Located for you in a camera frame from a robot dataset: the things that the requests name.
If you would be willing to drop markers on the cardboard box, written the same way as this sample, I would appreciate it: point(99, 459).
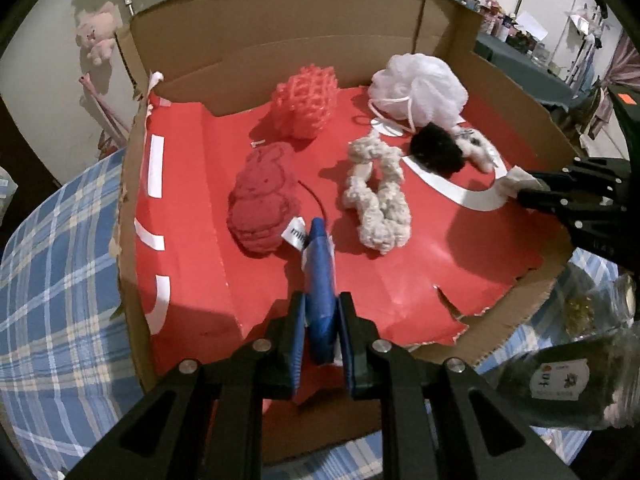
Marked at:
point(280, 25)

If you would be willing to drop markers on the red paper box liner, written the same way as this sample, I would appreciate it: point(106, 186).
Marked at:
point(200, 240)

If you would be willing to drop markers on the blue tube object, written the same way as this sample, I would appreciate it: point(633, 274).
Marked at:
point(320, 280)

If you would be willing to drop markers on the mesh bath loofah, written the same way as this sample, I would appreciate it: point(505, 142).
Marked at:
point(425, 85)

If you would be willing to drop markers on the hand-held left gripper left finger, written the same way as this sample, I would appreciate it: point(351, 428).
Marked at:
point(298, 340)

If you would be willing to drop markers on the pink plastic rods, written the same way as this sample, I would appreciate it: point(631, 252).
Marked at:
point(105, 110)

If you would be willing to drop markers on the blue plaid tablecloth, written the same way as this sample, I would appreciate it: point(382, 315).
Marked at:
point(60, 270)

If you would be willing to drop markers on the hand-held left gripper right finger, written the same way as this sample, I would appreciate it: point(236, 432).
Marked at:
point(350, 345)

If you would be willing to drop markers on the row of small bottles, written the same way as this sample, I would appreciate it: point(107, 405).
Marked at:
point(480, 0)

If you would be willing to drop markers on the white fluffy bunny hair clip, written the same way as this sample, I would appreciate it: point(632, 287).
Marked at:
point(480, 152)

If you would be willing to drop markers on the black fluffy pom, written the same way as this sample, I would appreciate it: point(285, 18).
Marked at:
point(436, 150)

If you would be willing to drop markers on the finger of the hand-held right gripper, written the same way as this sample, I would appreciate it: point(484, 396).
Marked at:
point(590, 220)
point(590, 175)

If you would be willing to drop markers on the dark green covered table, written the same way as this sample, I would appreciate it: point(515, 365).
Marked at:
point(525, 70)

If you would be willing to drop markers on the red plush bear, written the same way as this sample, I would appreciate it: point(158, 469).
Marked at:
point(260, 195)

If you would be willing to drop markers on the large glass jar of tea leaves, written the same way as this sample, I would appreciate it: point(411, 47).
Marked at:
point(605, 365)

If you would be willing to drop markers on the pink plush toy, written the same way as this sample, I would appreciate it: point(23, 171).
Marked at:
point(100, 30)

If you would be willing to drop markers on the small glass jar of capsules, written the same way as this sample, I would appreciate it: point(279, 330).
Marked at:
point(580, 310)

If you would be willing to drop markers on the white cotton pad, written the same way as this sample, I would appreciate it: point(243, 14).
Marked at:
point(512, 182)

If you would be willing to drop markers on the coral foam mesh sleeve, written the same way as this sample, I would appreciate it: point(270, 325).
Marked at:
point(305, 100)

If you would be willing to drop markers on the pale pink curtain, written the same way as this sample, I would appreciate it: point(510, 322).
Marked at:
point(617, 90)

